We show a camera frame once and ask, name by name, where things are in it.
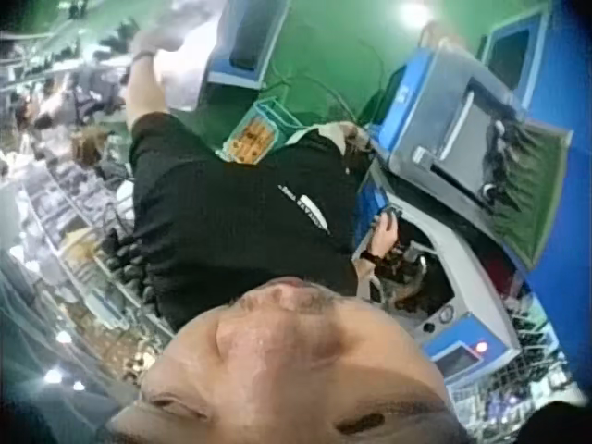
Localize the person's left hand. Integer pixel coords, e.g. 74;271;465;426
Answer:
131;18;187;56

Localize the person's right hand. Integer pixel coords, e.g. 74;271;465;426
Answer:
364;208;401;261

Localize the blue grey press machine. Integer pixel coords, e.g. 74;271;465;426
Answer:
351;40;533;374

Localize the teal crate with orange parts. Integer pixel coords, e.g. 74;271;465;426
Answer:
220;96;302;166

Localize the blue framed machine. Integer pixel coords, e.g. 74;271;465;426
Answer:
479;10;552;99
204;0;290;90

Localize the white fabric piece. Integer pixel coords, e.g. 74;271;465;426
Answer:
154;16;221;113

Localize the row of black shoe soles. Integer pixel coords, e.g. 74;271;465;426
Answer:
100;228;161;308

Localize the brown cardboard box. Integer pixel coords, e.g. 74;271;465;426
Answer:
68;128;110;167

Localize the rack with shoe parts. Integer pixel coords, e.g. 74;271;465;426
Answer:
0;27;179;386

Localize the black cable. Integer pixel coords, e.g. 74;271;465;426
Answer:
267;41;388;129

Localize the wire basket with parts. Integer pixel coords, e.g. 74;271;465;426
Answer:
442;295;580;429

